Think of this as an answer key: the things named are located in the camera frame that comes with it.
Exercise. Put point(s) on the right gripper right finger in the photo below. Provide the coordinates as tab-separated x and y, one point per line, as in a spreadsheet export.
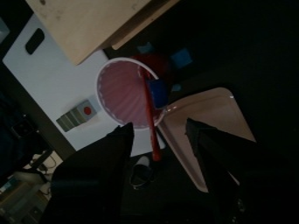
240	180

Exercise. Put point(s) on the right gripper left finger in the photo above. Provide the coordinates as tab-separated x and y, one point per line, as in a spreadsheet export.
90	180

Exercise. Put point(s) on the toy sushi roll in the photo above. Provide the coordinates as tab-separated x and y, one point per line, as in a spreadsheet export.
78	115

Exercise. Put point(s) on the pink square plate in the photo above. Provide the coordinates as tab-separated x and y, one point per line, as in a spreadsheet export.
210	113

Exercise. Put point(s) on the red toy knife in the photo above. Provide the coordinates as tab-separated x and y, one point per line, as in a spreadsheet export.
150	125

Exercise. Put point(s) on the white cutting board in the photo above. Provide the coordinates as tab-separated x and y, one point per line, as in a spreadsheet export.
51	78

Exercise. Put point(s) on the red plastic cup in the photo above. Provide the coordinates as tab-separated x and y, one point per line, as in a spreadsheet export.
123	93

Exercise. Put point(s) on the blue toy utensil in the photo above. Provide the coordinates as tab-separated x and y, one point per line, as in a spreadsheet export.
159	93

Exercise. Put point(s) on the blue tape square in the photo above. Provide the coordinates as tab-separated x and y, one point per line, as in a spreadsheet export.
182	57
147	48
175	87

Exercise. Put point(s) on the wooden box with red drawer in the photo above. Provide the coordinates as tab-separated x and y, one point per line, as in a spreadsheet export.
90	26

